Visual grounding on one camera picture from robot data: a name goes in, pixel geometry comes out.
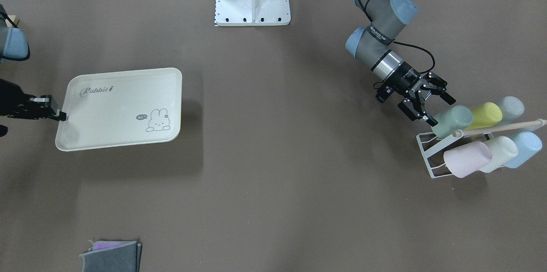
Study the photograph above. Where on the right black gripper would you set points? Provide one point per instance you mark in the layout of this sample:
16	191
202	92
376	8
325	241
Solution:
12	100

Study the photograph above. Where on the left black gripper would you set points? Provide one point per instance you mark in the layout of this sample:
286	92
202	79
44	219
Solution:
405	78

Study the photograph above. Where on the green cup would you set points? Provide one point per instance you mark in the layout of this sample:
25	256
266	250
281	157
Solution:
452	119

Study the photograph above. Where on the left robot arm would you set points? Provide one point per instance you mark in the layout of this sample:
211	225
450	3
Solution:
371	46

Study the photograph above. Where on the cream rabbit tray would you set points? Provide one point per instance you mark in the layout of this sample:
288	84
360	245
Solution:
117	109

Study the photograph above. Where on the yellow cup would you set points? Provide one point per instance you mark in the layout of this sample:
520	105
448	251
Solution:
486	115

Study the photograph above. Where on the pink cup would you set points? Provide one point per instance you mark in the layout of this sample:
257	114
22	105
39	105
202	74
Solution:
468	158

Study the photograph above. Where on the grey cup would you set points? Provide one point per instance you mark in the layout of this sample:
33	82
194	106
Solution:
511	108

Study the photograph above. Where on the cream white cup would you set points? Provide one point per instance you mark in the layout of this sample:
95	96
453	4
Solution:
503	149

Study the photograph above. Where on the light blue cup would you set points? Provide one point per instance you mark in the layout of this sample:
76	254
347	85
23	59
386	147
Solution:
528	144

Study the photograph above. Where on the folded grey cloth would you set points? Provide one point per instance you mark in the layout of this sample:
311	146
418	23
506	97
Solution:
112	256

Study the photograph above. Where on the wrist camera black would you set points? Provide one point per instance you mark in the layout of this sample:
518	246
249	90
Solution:
383	93

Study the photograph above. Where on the white wire cup rack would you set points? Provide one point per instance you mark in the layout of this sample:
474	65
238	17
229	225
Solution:
432	149

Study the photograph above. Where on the wooden rack handle dowel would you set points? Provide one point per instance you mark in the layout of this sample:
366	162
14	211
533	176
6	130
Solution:
533	125

